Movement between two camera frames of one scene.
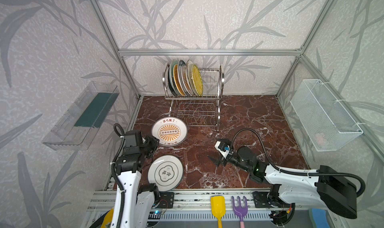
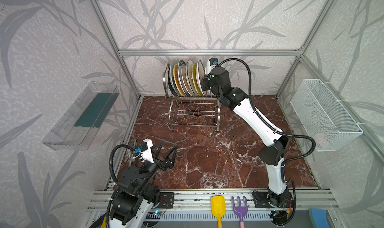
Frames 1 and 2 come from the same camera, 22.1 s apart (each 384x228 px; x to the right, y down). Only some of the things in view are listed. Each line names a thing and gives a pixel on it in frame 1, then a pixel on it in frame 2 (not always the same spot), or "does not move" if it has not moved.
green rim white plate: x=181 y=63 does not move
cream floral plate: x=189 y=65 does not move
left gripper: x=151 y=144 → x=159 y=161
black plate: x=170 y=88 does not move
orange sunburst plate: x=184 y=78 does not move
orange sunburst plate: x=170 y=131 → x=200 y=74
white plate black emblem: x=166 y=172 → x=208 y=67
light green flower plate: x=171 y=75 does not move
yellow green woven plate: x=197 y=79 does not move
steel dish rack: x=201 y=110 does not move
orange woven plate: x=177 y=81 does not move
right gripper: x=225 y=159 → x=205 y=83
